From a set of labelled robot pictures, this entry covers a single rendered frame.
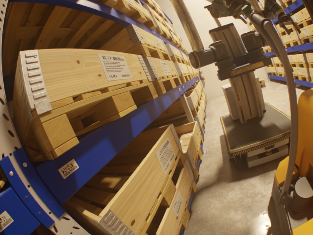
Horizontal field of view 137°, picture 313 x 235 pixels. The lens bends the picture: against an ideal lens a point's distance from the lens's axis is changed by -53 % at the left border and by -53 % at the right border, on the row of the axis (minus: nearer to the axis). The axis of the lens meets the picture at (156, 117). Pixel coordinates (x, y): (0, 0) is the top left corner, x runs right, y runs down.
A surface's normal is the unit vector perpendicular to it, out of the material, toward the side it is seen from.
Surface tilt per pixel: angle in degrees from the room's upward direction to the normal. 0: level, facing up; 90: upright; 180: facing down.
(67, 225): 90
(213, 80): 90
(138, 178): 90
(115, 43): 90
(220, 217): 0
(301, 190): 0
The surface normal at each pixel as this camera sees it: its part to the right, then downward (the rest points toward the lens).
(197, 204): -0.40, -0.90
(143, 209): 0.84, -0.28
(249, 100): -0.35, 0.33
